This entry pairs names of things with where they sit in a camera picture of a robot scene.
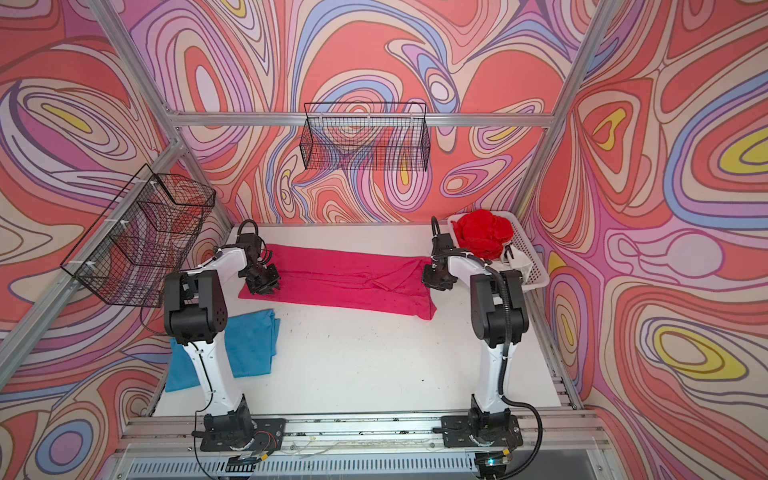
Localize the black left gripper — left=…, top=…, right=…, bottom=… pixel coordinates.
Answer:
left=242, top=262, right=282, bottom=295

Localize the magenta t shirt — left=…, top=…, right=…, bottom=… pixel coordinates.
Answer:
left=238, top=245, right=436, bottom=321

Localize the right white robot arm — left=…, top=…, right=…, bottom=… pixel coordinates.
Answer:
left=422, top=218, right=543, bottom=451

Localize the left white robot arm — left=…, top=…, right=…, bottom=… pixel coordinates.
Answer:
left=164, top=219, right=282, bottom=462

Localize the red t shirt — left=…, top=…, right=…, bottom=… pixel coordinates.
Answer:
left=451, top=210, right=514, bottom=260

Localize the folded teal t shirt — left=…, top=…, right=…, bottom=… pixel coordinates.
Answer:
left=165, top=309, right=280, bottom=392

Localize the white black garment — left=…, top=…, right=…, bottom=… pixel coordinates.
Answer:
left=500, top=244, right=534, bottom=283

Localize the white plastic laundry basket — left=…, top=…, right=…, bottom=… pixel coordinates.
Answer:
left=447, top=211, right=550, bottom=292

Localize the black wire basket left wall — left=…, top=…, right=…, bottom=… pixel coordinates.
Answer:
left=60, top=165, right=216, bottom=308

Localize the black wire basket wall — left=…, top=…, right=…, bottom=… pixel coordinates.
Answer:
left=60, top=165, right=216, bottom=308
left=299, top=100, right=431, bottom=172

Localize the aluminium frame profile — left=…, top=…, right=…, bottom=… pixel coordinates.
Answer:
left=0, top=0, right=625, bottom=391

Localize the black wire basket back wall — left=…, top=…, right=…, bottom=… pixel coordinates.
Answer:
left=299, top=100, right=431, bottom=172

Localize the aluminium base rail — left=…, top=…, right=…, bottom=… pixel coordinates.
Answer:
left=101, top=409, right=628, bottom=479

